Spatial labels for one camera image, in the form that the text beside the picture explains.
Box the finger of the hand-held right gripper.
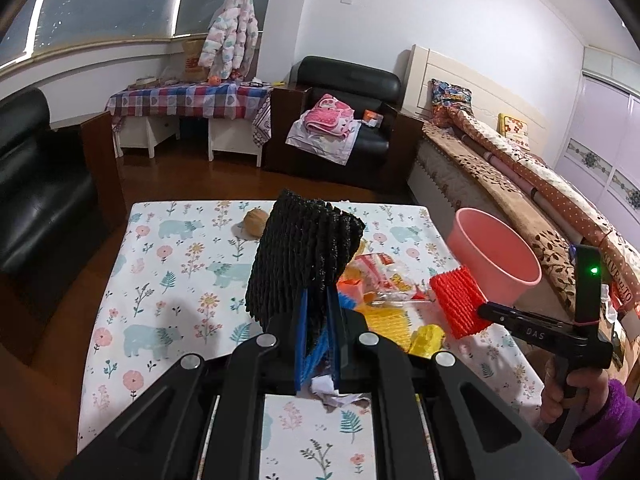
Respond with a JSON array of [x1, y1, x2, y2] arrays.
[[477, 301, 523, 330]]

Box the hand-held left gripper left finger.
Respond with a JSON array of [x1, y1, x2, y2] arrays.
[[57, 290, 308, 480]]

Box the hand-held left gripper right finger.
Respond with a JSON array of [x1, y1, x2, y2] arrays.
[[329, 294, 582, 480]]

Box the red foam fruit net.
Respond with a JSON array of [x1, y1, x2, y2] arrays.
[[430, 266, 493, 338]]

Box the pink plastic bucket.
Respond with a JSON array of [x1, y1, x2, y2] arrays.
[[446, 207, 542, 306]]

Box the black foam fruit net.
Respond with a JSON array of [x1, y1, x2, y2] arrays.
[[244, 189, 366, 361]]

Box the person's right forearm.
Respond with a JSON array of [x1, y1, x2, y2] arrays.
[[570, 379, 640, 468]]

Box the person's right hand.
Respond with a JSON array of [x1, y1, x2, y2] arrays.
[[539, 355, 611, 431]]

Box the crumpled white paper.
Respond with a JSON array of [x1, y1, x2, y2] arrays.
[[310, 375, 372, 412]]

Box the yellow foam fruit net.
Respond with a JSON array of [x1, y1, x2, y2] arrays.
[[361, 305, 417, 357]]

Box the crumpled yellow wrapper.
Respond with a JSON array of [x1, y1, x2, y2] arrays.
[[409, 325, 446, 359]]

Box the clear red snack wrapper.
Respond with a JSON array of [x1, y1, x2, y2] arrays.
[[350, 252, 432, 307]]

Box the brown walnut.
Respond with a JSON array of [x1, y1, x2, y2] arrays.
[[243, 208, 271, 239]]

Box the floral rolled quilt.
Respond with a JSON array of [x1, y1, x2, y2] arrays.
[[440, 105, 640, 312]]

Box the brown leaf pattern blanket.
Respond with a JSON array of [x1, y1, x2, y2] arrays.
[[422, 122, 582, 312]]

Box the floral animal print tablecloth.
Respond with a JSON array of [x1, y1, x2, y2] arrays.
[[77, 201, 546, 480]]

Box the yellow cushion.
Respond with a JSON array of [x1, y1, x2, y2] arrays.
[[497, 112, 531, 151]]

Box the white cloth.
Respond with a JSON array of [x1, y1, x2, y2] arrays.
[[285, 120, 362, 167]]

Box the lilac wardrobe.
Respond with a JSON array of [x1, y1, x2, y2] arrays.
[[555, 45, 640, 232]]

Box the white wooden desk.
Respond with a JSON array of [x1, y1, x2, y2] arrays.
[[117, 117, 264, 167]]

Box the colourful patterned pillow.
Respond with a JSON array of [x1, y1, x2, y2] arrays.
[[430, 78, 474, 126]]

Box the pink folded clothes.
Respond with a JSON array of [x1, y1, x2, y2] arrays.
[[300, 92, 357, 141]]

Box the white wooden bed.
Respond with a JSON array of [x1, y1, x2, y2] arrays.
[[402, 44, 640, 322]]

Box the plaid tablecloth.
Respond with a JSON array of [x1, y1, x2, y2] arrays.
[[105, 80, 275, 149]]

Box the black leather armchair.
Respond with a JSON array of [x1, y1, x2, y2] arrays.
[[264, 55, 426, 196]]

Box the black leather sofa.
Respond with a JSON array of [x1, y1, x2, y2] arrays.
[[0, 87, 127, 306]]

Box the pink white puffer jacket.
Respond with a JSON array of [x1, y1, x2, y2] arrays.
[[197, 0, 260, 81]]

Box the window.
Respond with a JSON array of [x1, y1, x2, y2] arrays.
[[0, 0, 279, 72]]

